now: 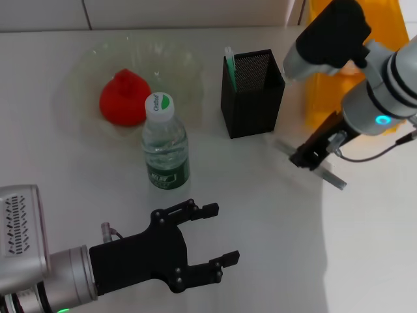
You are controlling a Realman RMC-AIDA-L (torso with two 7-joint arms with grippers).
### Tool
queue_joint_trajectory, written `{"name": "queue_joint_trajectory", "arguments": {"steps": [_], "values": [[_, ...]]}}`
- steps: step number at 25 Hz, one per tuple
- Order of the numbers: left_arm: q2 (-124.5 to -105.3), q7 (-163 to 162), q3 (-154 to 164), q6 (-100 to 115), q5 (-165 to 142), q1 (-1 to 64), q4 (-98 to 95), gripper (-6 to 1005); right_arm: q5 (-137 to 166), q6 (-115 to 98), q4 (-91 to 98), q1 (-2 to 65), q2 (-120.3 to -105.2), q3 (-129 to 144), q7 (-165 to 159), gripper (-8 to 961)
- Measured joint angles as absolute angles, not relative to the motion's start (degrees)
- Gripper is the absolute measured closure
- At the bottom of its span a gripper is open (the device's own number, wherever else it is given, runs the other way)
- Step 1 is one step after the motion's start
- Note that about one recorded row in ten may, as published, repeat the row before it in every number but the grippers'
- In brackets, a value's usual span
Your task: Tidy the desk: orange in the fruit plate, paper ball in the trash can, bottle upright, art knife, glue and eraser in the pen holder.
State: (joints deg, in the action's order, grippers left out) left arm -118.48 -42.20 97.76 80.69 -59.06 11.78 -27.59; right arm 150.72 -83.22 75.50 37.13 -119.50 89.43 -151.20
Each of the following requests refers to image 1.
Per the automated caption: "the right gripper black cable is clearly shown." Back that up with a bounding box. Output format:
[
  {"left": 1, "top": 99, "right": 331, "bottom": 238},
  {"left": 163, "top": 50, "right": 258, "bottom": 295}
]
[{"left": 327, "top": 128, "right": 417, "bottom": 163}]

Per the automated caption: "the red orange toy fruit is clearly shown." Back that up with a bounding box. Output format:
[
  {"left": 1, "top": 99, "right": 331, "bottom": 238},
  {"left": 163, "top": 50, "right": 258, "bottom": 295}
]
[{"left": 99, "top": 68, "right": 151, "bottom": 127}]

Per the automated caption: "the translucent wavy fruit plate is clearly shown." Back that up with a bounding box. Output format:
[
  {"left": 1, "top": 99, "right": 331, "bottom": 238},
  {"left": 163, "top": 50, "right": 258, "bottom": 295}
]
[{"left": 53, "top": 31, "right": 206, "bottom": 138}]

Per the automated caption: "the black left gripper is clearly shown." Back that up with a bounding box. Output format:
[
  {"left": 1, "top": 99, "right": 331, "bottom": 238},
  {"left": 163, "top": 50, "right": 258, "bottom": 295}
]
[{"left": 89, "top": 198, "right": 241, "bottom": 296}]

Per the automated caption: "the left wrist camera silver box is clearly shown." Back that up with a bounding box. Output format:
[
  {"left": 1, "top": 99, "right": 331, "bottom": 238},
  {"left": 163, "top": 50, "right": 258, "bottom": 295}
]
[{"left": 0, "top": 185, "right": 50, "bottom": 271}]

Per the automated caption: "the green utility knife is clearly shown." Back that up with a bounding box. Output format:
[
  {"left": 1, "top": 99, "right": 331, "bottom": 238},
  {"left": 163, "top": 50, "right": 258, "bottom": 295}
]
[{"left": 223, "top": 46, "right": 238, "bottom": 92}]

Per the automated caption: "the wrist camera silver box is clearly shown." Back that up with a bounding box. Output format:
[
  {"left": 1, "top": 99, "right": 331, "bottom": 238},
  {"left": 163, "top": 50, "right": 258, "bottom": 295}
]
[
  {"left": 282, "top": 0, "right": 373, "bottom": 82},
  {"left": 0, "top": 185, "right": 50, "bottom": 271}
]

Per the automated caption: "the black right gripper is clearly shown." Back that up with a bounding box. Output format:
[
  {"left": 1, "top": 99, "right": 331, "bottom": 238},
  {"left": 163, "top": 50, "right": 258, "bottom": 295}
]
[{"left": 289, "top": 110, "right": 352, "bottom": 171}]

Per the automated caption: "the yellow plastic storage bin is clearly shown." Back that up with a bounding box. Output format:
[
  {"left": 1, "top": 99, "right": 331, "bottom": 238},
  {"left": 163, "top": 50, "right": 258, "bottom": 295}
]
[{"left": 304, "top": 0, "right": 412, "bottom": 135}]

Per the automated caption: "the black mesh pen holder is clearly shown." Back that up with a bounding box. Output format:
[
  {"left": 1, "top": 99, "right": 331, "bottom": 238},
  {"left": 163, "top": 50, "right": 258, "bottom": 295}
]
[{"left": 220, "top": 49, "right": 286, "bottom": 140}]

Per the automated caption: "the clear water bottle green label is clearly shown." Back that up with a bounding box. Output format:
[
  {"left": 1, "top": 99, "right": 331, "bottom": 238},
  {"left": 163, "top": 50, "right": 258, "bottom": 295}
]
[{"left": 141, "top": 92, "right": 191, "bottom": 191}]

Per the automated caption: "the silver marker pen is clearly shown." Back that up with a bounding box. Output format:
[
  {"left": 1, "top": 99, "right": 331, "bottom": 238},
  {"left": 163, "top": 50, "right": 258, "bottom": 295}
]
[{"left": 276, "top": 138, "right": 348, "bottom": 192}]

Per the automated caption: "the right wrist camera silver box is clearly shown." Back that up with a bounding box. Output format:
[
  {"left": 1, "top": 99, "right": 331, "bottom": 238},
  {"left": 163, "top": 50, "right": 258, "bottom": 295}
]
[{"left": 282, "top": 0, "right": 373, "bottom": 82}]

